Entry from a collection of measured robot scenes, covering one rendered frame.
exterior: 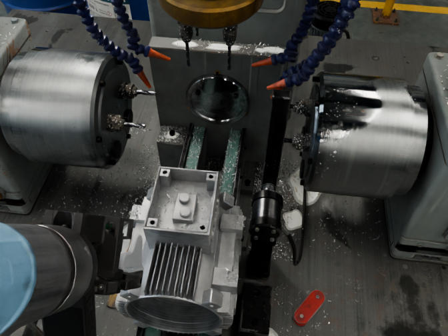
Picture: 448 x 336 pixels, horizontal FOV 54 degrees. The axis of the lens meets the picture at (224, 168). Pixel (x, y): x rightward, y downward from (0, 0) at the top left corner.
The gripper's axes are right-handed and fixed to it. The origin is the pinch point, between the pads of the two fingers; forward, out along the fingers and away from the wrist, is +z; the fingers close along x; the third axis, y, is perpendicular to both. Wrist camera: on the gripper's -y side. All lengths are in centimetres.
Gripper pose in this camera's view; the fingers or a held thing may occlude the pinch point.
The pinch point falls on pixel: (118, 272)
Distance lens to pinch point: 61.5
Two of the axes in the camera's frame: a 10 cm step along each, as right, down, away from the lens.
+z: 0.6, 1.5, 9.9
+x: -9.9, -1.0, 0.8
